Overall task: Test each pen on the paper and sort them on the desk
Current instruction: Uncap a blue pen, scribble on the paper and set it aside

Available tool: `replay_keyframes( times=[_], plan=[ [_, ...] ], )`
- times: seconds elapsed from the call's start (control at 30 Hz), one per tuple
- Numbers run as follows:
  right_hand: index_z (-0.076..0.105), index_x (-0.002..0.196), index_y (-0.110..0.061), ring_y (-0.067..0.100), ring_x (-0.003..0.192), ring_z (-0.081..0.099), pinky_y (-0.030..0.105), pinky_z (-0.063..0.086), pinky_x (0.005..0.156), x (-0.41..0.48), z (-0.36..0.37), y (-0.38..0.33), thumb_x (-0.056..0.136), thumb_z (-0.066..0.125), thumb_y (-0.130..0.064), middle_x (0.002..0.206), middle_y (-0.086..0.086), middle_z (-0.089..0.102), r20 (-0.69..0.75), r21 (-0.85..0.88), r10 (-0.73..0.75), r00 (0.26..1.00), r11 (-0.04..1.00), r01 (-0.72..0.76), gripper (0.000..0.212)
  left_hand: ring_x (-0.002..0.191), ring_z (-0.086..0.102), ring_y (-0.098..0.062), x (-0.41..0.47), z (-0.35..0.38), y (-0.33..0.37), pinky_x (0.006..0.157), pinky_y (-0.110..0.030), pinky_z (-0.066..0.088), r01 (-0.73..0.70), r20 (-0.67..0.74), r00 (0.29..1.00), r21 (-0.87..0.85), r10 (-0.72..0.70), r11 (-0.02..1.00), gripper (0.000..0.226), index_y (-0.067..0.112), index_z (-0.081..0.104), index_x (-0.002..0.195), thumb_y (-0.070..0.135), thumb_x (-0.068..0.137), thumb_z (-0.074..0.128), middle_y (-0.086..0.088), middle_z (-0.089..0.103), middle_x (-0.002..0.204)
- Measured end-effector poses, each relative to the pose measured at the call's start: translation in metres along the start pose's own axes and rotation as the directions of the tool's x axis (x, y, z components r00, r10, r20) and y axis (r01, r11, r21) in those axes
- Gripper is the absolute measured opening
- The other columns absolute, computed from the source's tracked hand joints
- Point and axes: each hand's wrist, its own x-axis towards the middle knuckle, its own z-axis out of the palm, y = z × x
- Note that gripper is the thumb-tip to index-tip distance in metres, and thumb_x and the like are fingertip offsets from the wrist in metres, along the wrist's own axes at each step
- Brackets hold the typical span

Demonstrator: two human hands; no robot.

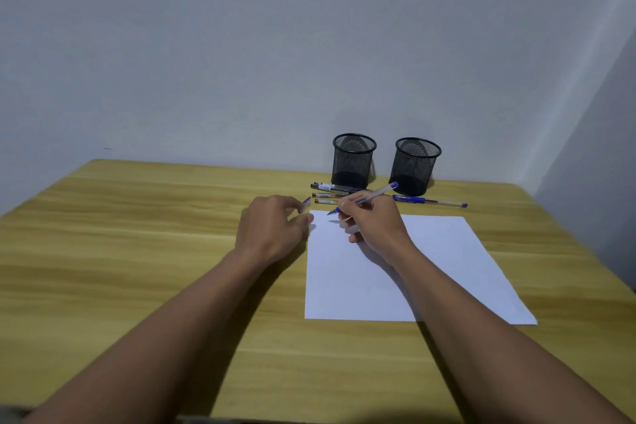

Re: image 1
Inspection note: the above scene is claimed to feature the black mesh pen cup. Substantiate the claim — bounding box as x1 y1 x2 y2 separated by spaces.
331 132 378 189
388 136 443 197

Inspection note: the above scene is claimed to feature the white paper sheet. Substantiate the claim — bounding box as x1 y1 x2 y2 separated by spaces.
303 209 539 326

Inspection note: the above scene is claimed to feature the blue pen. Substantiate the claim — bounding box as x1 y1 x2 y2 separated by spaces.
392 194 469 209
326 182 399 217

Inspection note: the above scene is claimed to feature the person's left hand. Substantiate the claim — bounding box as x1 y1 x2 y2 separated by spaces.
233 195 315 268

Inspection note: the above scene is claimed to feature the person's right hand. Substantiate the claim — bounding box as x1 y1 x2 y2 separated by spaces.
337 189 416 270

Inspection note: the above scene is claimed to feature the person's right forearm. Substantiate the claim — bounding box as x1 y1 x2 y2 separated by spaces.
390 244 632 424

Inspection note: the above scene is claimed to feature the person's left forearm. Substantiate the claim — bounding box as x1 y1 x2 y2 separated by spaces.
19 247 274 424

